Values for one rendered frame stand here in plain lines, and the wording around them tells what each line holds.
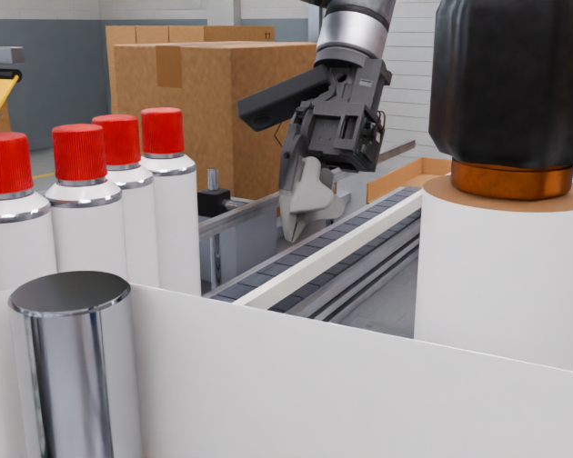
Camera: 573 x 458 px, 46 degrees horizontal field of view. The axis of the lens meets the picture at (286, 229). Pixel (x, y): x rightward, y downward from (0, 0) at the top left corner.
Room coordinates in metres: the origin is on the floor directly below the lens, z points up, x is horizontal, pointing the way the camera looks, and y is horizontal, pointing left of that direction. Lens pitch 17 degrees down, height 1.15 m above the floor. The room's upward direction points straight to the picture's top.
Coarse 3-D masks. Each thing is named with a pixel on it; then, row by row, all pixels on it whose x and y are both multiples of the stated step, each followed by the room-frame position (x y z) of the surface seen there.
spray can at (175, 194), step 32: (160, 128) 0.53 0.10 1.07; (160, 160) 0.53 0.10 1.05; (192, 160) 0.55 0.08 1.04; (160, 192) 0.52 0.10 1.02; (192, 192) 0.53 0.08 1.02; (160, 224) 0.52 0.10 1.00; (192, 224) 0.53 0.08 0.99; (160, 256) 0.52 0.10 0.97; (192, 256) 0.53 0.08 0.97; (160, 288) 0.52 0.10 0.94; (192, 288) 0.53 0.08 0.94
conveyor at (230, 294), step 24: (408, 192) 1.11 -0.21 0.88; (360, 216) 0.95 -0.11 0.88; (408, 216) 0.95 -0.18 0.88; (312, 240) 0.84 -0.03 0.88; (336, 240) 0.84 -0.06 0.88; (384, 240) 0.84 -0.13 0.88; (288, 264) 0.75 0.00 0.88; (336, 264) 0.75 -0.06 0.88; (240, 288) 0.67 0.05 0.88; (312, 288) 0.67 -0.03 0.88
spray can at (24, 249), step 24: (0, 144) 0.40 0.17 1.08; (24, 144) 0.41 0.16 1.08; (0, 168) 0.40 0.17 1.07; (24, 168) 0.41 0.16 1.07; (0, 192) 0.40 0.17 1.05; (24, 192) 0.41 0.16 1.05; (0, 216) 0.39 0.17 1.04; (24, 216) 0.39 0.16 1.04; (48, 216) 0.41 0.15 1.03; (0, 240) 0.39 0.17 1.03; (24, 240) 0.39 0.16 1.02; (48, 240) 0.41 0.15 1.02; (0, 264) 0.39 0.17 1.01; (24, 264) 0.39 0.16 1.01; (48, 264) 0.41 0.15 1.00; (0, 288) 0.39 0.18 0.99
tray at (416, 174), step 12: (408, 168) 1.40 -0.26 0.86; (420, 168) 1.46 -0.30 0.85; (432, 168) 1.46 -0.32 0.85; (444, 168) 1.44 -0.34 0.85; (384, 180) 1.28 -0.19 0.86; (396, 180) 1.34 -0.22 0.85; (408, 180) 1.40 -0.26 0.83; (420, 180) 1.40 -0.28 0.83; (372, 192) 1.23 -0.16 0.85; (384, 192) 1.28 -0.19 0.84
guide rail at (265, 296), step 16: (400, 208) 0.88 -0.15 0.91; (416, 208) 0.93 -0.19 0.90; (368, 224) 0.79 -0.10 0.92; (384, 224) 0.83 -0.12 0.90; (352, 240) 0.74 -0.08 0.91; (368, 240) 0.78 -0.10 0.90; (320, 256) 0.68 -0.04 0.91; (336, 256) 0.71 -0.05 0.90; (288, 272) 0.63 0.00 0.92; (304, 272) 0.64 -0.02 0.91; (320, 272) 0.67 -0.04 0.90; (256, 288) 0.58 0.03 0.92; (272, 288) 0.59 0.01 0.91; (288, 288) 0.62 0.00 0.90; (240, 304) 0.55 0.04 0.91; (256, 304) 0.57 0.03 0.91; (272, 304) 0.59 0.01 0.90
